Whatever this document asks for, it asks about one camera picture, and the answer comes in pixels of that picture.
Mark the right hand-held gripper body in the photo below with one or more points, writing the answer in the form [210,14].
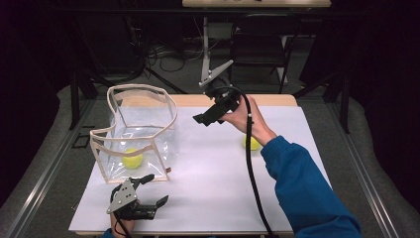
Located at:
[228,97]

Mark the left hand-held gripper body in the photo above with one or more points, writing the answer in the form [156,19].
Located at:
[124,198]

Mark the yellow tennis ball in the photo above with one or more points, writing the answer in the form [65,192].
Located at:
[132,159]
[255,144]

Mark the clear bag with beige trim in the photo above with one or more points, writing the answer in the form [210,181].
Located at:
[142,115]

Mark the person's left hand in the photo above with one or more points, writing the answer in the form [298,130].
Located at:
[122,228]

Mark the person's right hand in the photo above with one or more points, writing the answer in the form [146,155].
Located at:
[256,122]

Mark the white table cover sheet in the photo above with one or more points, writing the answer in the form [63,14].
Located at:
[211,158]

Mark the black tripod leg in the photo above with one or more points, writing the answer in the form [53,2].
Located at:
[165,81]

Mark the wooden table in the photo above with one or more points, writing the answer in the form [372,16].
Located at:
[280,100]

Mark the black folding chair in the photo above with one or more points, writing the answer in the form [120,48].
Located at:
[257,44]

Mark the beige desk with white legs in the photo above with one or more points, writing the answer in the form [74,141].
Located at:
[257,3]

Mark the black metal stand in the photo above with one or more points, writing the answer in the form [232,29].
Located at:
[74,99]

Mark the aluminium floor rail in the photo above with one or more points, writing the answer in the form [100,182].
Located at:
[49,172]
[363,172]

